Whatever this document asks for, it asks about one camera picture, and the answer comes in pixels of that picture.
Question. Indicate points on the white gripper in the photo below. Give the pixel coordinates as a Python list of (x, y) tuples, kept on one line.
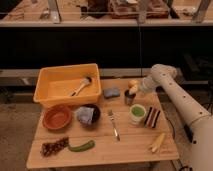
[(145, 86)]

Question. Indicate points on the small dark metal cup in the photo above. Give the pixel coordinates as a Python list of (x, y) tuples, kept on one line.
[(128, 98)]

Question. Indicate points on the white cup green inside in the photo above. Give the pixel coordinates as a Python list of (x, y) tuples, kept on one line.
[(137, 113)]

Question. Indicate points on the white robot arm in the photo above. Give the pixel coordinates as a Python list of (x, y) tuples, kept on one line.
[(197, 118)]

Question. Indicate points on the yellow plastic tray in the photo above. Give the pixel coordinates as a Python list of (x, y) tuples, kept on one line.
[(56, 85)]

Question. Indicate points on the orange fruit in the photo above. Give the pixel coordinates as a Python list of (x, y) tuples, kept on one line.
[(132, 83)]

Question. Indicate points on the striped layered cake toy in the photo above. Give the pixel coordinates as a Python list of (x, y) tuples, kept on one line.
[(152, 117)]

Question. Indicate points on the blue-grey sponge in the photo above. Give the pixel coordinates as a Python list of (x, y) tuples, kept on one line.
[(111, 92)]

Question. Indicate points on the silver fork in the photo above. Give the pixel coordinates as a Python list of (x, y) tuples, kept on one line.
[(111, 116)]

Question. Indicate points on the yellow corn toy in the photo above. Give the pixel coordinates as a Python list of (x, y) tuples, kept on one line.
[(157, 143)]

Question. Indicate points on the white dish brush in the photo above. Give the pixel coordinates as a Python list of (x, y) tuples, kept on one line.
[(85, 82)]

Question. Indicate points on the crumpled grey cloth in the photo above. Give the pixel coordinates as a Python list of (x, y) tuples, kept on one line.
[(84, 115)]

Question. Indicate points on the green chili pepper toy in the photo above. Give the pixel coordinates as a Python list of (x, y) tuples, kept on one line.
[(84, 147)]

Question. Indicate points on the terracotta orange bowl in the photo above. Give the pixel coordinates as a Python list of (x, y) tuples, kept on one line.
[(57, 117)]

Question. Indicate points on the brown grape bunch toy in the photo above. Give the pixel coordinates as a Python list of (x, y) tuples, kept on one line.
[(48, 149)]

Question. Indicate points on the wooden shelf with clutter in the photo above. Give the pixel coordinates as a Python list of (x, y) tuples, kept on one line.
[(105, 13)]

